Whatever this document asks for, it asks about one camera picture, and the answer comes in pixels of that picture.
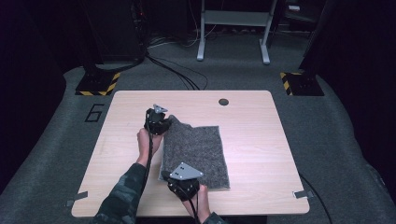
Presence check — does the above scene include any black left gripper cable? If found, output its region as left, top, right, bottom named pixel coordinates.
left=140, top=111, right=155, bottom=200

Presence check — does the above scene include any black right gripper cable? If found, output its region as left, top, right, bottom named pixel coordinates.
left=177, top=186, right=202, bottom=224

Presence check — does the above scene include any black striped stand base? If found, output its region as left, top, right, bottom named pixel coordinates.
left=75, top=71, right=121, bottom=97
left=278, top=71, right=325, bottom=97

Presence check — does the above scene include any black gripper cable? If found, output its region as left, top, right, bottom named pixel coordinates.
left=140, top=111, right=155, bottom=200
left=177, top=186, right=202, bottom=224

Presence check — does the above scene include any grey tape strip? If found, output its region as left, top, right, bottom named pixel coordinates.
left=65, top=190, right=90, bottom=208
left=292, top=189, right=315, bottom=200

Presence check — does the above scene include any thin black floor cable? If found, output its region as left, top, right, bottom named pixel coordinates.
left=298, top=173, right=334, bottom=224

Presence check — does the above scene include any black floor cable bundle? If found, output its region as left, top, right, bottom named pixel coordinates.
left=145, top=53, right=209, bottom=91

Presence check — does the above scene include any black cabinet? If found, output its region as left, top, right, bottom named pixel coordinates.
left=81, top=0, right=147, bottom=64

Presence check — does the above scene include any grey fluffy towel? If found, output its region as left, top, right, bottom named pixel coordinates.
left=158, top=114, right=231, bottom=190

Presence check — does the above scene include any white metal stand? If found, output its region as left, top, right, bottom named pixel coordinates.
left=196, top=0, right=278, bottom=65

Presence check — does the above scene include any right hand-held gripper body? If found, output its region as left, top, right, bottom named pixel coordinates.
left=167, top=161, right=205, bottom=201

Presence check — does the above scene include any person's right hand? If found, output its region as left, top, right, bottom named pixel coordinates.
left=181, top=184, right=212, bottom=224

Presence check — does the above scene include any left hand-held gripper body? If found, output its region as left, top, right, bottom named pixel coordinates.
left=143, top=104, right=173, bottom=136

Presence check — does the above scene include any person's left hand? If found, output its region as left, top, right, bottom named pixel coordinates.
left=136, top=127, right=163, bottom=165

